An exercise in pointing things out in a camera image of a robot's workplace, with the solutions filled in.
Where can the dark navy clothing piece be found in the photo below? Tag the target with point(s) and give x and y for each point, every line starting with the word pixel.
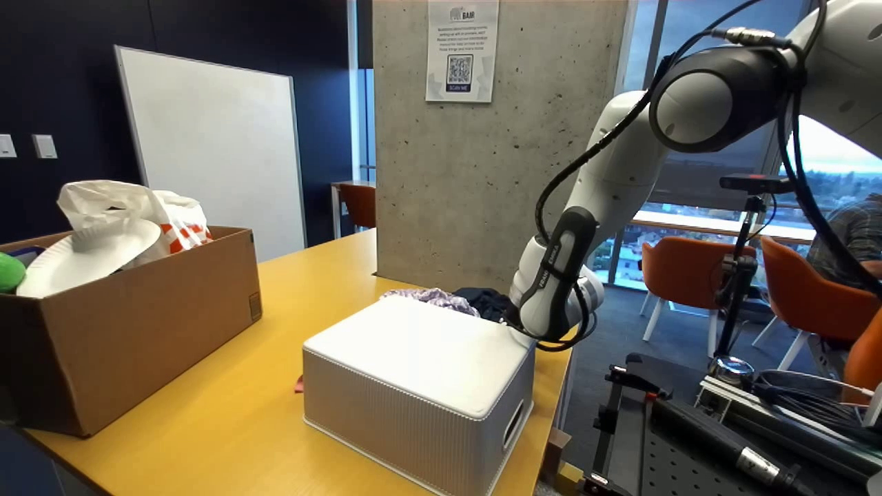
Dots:
pixel 492 305

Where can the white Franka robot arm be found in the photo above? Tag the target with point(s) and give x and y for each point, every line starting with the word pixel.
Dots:
pixel 624 156

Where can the white plastic storage box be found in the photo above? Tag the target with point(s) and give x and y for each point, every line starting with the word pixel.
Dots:
pixel 423 386

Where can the brown cardboard box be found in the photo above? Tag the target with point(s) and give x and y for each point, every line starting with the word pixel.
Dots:
pixel 127 341

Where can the small red object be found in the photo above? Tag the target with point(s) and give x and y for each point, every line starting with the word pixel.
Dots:
pixel 299 386

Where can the paper notice with QR code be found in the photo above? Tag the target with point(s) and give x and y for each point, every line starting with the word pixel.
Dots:
pixel 460 44

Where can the small wooden block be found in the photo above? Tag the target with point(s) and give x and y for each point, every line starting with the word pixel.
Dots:
pixel 554 449

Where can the white whiteboard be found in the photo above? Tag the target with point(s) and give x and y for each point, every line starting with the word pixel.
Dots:
pixel 221 148

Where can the white plastic bag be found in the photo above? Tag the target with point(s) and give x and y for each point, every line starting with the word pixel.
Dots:
pixel 120 208

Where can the black cylindrical tube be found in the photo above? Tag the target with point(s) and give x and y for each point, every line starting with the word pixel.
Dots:
pixel 725 441

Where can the white paper plate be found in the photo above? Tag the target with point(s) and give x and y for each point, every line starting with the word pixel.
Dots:
pixel 86 262

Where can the seated person in grey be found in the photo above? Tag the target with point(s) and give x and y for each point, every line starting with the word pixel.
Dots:
pixel 860 240

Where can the green round object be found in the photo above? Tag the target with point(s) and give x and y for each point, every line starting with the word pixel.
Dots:
pixel 8 273

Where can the black camera tripod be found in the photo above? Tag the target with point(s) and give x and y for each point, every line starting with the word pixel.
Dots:
pixel 739 277

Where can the aluminium rail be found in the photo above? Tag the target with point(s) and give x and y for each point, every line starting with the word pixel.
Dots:
pixel 780 398

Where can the white light switch plate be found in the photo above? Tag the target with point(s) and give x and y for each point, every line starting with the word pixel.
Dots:
pixel 7 144
pixel 46 148

